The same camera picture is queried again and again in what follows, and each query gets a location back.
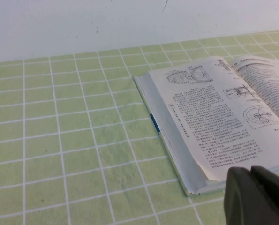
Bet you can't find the technical book with diagrams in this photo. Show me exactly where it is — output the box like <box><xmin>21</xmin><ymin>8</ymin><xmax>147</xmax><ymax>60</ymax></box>
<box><xmin>132</xmin><ymin>55</ymin><xmax>279</xmax><ymax>197</ymax></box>

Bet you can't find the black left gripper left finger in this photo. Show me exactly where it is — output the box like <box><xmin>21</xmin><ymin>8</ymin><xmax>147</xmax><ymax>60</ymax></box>
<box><xmin>223</xmin><ymin>167</ymin><xmax>275</xmax><ymax>225</ymax></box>

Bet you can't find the green white checkered tablecloth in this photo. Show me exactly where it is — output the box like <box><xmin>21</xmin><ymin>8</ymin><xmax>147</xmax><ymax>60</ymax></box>
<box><xmin>0</xmin><ymin>29</ymin><xmax>279</xmax><ymax>225</ymax></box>

